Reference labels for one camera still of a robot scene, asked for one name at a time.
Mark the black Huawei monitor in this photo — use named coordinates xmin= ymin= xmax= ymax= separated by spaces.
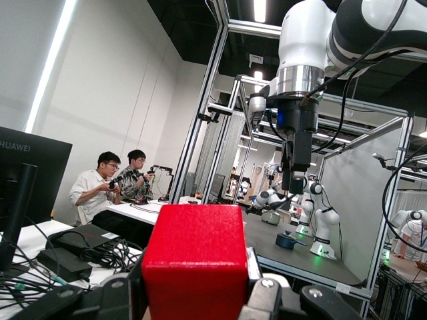
xmin=0 ymin=125 xmax=73 ymax=277

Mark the white work table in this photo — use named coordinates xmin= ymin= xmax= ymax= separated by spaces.
xmin=105 ymin=195 xmax=201 ymax=227

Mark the pale green pot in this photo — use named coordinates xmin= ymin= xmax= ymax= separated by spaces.
xmin=260 ymin=209 xmax=285 ymax=227

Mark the red wooden block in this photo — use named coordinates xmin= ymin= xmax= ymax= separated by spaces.
xmin=141 ymin=203 xmax=250 ymax=320

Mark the flat black box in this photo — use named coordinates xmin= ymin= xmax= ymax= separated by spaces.
xmin=45 ymin=223 xmax=121 ymax=251

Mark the hanging black cable loop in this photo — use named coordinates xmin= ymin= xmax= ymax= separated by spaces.
xmin=381 ymin=143 xmax=427 ymax=254

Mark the black frame-mounted camera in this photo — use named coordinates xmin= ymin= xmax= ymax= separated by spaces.
xmin=197 ymin=103 xmax=234 ymax=124
xmin=372 ymin=152 xmax=398 ymax=171

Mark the long white light strip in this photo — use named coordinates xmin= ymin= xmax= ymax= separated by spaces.
xmin=25 ymin=0 xmax=77 ymax=134

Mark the dark background table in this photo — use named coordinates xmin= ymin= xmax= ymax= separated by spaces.
xmin=242 ymin=213 xmax=366 ymax=291

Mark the person in white shirt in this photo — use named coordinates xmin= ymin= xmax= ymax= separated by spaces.
xmin=69 ymin=151 xmax=147 ymax=248

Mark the aluminium cell frame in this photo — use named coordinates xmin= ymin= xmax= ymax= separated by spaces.
xmin=168 ymin=0 xmax=416 ymax=320

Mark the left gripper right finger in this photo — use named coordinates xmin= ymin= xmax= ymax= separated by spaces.
xmin=240 ymin=246 xmax=364 ymax=320

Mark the black power brick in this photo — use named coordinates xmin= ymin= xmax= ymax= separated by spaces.
xmin=35 ymin=248 xmax=94 ymax=283

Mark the person in patterned shirt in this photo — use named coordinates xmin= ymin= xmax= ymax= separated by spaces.
xmin=117 ymin=149 xmax=157 ymax=205

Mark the blue pot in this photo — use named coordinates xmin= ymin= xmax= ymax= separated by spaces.
xmin=275 ymin=229 xmax=308 ymax=251

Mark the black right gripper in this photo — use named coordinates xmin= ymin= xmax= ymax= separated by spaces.
xmin=275 ymin=97 xmax=320 ymax=195

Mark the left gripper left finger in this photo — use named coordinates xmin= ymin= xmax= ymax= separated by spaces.
xmin=13 ymin=248 xmax=148 ymax=320

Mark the person with blue lanyard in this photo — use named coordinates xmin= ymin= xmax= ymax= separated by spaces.
xmin=393 ymin=218 xmax=427 ymax=261

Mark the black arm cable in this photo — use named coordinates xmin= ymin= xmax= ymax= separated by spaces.
xmin=300 ymin=0 xmax=427 ymax=154

